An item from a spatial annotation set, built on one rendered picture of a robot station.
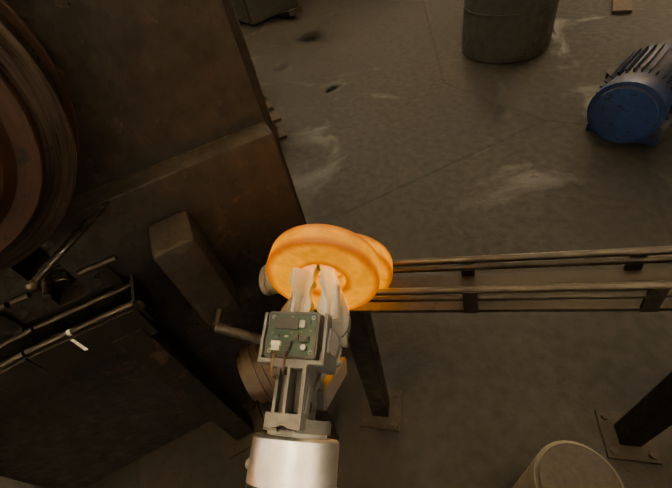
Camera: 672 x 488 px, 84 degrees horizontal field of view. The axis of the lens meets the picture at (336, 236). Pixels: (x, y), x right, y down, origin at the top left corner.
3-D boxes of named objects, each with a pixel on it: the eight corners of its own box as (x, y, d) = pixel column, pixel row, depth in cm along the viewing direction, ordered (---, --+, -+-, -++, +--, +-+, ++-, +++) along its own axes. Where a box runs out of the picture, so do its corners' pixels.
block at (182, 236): (200, 294, 88) (144, 221, 71) (232, 279, 89) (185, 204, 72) (209, 329, 81) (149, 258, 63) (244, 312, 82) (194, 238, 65)
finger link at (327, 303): (335, 236, 45) (328, 311, 41) (345, 256, 50) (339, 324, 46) (310, 236, 46) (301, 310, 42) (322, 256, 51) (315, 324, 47)
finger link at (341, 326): (351, 286, 47) (346, 360, 43) (353, 290, 48) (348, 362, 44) (314, 286, 48) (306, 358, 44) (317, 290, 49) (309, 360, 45)
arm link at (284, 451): (344, 484, 40) (260, 473, 42) (347, 433, 42) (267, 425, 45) (324, 497, 33) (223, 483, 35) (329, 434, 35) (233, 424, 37)
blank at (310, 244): (252, 228, 50) (245, 247, 47) (367, 215, 45) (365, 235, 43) (293, 296, 60) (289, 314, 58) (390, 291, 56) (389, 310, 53)
